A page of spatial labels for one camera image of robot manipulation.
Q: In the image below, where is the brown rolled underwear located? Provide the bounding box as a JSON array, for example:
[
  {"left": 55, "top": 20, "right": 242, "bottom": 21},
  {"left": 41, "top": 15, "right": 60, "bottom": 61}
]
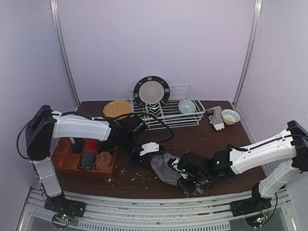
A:
[{"left": 95, "top": 152, "right": 113, "bottom": 172}]

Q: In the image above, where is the right aluminium frame post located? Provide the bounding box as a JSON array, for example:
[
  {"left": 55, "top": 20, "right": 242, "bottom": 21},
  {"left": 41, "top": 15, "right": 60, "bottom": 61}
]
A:
[{"left": 232, "top": 0, "right": 263, "bottom": 108}]

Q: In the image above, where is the brown wooden organizer box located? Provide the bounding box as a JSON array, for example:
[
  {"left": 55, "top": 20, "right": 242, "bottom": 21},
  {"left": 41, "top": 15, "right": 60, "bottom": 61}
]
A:
[{"left": 51, "top": 138, "right": 118, "bottom": 179}]

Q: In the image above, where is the aluminium front rail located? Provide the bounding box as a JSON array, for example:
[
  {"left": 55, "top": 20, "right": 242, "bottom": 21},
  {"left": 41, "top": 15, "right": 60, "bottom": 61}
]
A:
[{"left": 16, "top": 189, "right": 299, "bottom": 231}]

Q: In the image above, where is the white wire dish rack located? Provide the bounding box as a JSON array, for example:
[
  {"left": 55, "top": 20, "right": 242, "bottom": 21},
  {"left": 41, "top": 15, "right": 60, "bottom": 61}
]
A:
[{"left": 129, "top": 85, "right": 205, "bottom": 130}]

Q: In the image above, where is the yellow patterned white bowl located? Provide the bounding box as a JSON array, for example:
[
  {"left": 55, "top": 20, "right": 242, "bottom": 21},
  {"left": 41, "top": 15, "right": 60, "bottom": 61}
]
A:
[{"left": 221, "top": 109, "right": 241, "bottom": 125}]

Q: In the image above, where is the black rimmed grey plate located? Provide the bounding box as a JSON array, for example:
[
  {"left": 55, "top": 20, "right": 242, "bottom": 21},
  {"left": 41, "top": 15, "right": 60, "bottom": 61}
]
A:
[{"left": 133, "top": 76, "right": 170, "bottom": 107}]

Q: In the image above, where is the grey striped boxer underwear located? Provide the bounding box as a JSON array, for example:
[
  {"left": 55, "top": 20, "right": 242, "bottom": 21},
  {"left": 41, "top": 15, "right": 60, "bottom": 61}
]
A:
[{"left": 151, "top": 154, "right": 189, "bottom": 186}]

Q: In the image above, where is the red rolled underwear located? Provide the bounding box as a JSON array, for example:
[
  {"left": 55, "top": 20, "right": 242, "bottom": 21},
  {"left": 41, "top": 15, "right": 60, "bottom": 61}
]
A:
[{"left": 84, "top": 139, "right": 99, "bottom": 156}]

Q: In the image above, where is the aluminium frame post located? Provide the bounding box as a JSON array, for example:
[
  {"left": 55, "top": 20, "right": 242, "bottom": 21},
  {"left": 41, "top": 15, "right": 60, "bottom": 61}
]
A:
[
  {"left": 50, "top": 0, "right": 80, "bottom": 108},
  {"left": 232, "top": 0, "right": 263, "bottom": 108}
]

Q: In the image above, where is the left aluminium frame post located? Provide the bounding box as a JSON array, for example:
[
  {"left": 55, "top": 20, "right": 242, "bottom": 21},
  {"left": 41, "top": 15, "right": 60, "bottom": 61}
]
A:
[{"left": 50, "top": 0, "right": 80, "bottom": 108}]

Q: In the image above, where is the light blue bowl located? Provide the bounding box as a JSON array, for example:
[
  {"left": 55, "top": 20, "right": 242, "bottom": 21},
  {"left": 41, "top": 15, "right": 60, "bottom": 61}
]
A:
[{"left": 178, "top": 99, "right": 196, "bottom": 114}]

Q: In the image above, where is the yellow dotted plate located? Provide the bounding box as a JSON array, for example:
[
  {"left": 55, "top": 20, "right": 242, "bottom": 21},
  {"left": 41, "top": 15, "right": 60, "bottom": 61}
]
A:
[{"left": 103, "top": 100, "right": 131, "bottom": 120}]

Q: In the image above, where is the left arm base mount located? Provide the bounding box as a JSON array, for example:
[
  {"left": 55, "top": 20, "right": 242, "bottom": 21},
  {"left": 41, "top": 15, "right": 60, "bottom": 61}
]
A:
[{"left": 41, "top": 191, "right": 86, "bottom": 230}]

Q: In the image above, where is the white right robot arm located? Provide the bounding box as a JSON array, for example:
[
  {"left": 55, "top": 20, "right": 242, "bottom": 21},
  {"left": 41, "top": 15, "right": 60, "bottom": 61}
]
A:
[{"left": 168, "top": 120, "right": 308, "bottom": 202}]

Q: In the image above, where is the grey beige sock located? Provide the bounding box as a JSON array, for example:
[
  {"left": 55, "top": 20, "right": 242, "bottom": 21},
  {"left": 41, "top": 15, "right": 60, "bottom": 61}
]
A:
[{"left": 206, "top": 106, "right": 225, "bottom": 131}]

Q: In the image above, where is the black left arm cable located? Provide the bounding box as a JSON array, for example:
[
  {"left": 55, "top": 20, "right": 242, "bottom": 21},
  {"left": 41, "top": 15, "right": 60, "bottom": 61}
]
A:
[{"left": 16, "top": 112, "right": 174, "bottom": 159}]

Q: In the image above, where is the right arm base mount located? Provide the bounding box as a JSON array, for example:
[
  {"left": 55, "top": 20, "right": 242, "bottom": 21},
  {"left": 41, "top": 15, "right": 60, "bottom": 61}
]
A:
[{"left": 230, "top": 183, "right": 271, "bottom": 228}]

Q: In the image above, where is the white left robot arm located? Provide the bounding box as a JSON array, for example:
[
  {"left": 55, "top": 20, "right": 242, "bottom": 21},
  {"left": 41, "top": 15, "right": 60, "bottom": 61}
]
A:
[{"left": 16, "top": 105, "right": 163, "bottom": 200}]

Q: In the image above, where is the navy striped rolled underwear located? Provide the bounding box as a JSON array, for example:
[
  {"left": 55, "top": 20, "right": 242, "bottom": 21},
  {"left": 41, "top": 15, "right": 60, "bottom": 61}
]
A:
[{"left": 78, "top": 152, "right": 95, "bottom": 170}]

